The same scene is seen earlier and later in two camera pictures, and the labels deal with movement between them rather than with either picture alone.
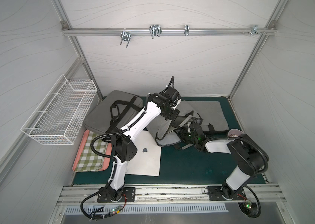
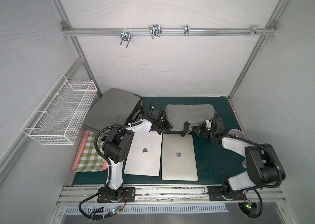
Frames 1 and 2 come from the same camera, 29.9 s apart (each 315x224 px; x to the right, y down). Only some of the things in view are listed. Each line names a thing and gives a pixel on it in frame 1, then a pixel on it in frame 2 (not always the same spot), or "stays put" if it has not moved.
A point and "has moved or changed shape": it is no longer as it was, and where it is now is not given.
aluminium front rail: (174, 195) stays put
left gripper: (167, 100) -> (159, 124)
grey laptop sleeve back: (210, 112) has moved or changed shape
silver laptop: (147, 160) stays put
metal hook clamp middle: (155, 30) stays put
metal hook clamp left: (126, 36) stays put
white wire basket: (58, 118) stays put
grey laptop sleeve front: (164, 130) -> (116, 107)
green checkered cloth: (89, 161) stays put
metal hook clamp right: (254, 30) stays put
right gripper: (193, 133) -> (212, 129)
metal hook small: (187, 30) stays put
